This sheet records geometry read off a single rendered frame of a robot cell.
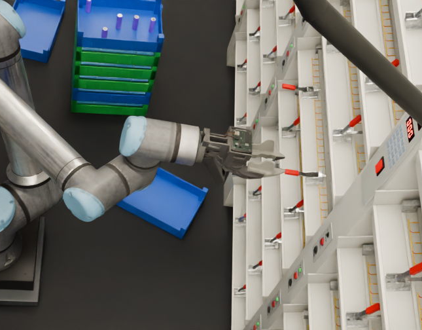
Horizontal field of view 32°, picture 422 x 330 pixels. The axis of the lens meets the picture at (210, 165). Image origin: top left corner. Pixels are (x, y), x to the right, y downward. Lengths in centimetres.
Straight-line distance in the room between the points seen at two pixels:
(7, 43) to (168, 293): 110
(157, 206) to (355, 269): 136
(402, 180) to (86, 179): 70
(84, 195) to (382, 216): 65
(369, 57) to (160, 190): 216
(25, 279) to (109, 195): 87
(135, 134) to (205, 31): 178
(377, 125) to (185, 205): 142
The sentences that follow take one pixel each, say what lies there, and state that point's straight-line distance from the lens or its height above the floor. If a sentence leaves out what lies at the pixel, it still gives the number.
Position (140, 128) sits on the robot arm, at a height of 111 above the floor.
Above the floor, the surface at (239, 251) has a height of 18.
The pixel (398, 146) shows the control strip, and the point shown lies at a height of 145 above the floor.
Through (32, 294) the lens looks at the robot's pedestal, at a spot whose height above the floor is 6.
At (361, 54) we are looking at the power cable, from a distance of 68.
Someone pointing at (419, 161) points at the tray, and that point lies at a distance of 124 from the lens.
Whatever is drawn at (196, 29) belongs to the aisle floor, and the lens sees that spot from 332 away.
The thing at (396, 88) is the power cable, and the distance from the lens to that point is 73.
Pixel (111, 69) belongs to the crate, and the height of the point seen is 28.
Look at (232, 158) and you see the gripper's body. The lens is 162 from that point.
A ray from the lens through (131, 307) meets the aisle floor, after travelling 259.
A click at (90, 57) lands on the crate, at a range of 268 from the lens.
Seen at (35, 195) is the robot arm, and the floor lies 38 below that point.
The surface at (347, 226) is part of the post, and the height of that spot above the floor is 119.
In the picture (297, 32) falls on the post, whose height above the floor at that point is 94.
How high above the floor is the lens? 241
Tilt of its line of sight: 56 degrees down
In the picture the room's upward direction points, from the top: 22 degrees clockwise
